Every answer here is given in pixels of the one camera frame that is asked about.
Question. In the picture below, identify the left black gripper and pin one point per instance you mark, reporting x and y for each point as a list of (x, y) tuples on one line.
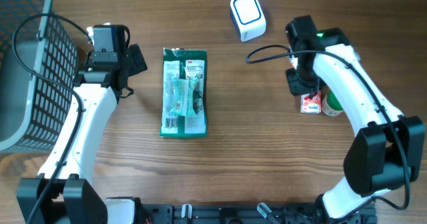
[(135, 59)]

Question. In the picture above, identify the clear teal small packet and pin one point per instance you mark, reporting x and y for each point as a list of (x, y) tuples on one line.
[(184, 89)]

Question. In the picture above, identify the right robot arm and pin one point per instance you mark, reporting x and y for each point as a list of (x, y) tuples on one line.
[(387, 149)]

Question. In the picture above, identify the white barcode scanner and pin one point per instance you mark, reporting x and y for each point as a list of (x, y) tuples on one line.
[(248, 18)]

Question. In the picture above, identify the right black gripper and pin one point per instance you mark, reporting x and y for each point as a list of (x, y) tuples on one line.
[(297, 88)]

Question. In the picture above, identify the green lid jar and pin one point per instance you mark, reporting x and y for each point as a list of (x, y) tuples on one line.
[(331, 106)]

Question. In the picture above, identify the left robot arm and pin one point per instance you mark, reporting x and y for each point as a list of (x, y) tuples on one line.
[(62, 191)]

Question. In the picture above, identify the grey plastic mesh basket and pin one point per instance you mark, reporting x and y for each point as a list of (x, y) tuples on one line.
[(38, 61)]

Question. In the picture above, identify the green white wipes packet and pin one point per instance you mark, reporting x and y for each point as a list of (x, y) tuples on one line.
[(184, 64)]

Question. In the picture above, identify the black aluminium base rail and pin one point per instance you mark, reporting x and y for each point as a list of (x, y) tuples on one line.
[(233, 214)]

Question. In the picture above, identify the red stick sachet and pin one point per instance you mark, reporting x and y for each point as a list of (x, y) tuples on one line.
[(294, 62)]

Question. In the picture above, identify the small orange white box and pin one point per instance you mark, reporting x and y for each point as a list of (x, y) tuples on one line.
[(311, 106)]

